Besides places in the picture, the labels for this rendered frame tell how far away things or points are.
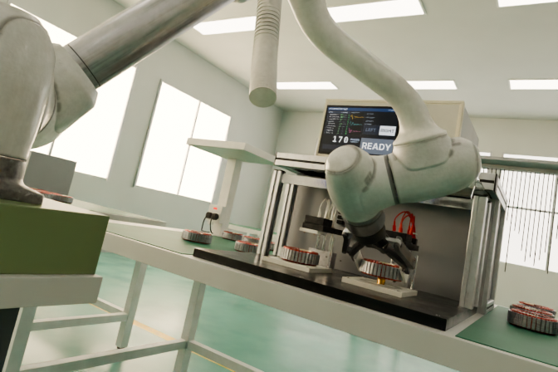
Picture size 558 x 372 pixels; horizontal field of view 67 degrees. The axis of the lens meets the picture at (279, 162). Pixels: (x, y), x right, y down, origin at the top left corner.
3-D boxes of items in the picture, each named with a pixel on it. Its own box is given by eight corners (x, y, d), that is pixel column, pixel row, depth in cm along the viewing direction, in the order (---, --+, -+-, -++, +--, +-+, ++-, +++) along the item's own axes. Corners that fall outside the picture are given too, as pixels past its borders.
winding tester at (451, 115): (453, 171, 116) (464, 100, 118) (314, 157, 139) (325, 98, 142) (472, 194, 148) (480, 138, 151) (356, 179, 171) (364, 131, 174)
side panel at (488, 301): (484, 315, 116) (500, 200, 120) (472, 311, 117) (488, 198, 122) (493, 308, 139) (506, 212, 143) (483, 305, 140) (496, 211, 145)
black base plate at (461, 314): (445, 331, 77) (447, 319, 77) (192, 256, 112) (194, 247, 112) (476, 313, 116) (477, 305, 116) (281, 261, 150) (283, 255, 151)
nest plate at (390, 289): (401, 297, 96) (402, 292, 96) (340, 281, 104) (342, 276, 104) (417, 295, 108) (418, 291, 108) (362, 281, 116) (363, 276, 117)
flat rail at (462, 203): (478, 211, 107) (480, 199, 108) (276, 182, 141) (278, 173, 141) (479, 211, 108) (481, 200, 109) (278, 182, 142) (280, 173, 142)
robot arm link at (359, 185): (338, 231, 87) (402, 218, 84) (317, 182, 77) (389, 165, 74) (334, 192, 95) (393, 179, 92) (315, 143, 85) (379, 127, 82)
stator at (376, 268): (396, 282, 99) (399, 266, 99) (352, 271, 105) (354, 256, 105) (408, 282, 108) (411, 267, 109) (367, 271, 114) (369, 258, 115)
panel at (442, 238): (481, 305, 115) (495, 199, 120) (280, 254, 151) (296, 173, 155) (482, 305, 116) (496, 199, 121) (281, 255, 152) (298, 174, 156)
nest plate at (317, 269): (308, 272, 109) (310, 267, 109) (261, 260, 117) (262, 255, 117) (332, 273, 121) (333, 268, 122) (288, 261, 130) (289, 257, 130)
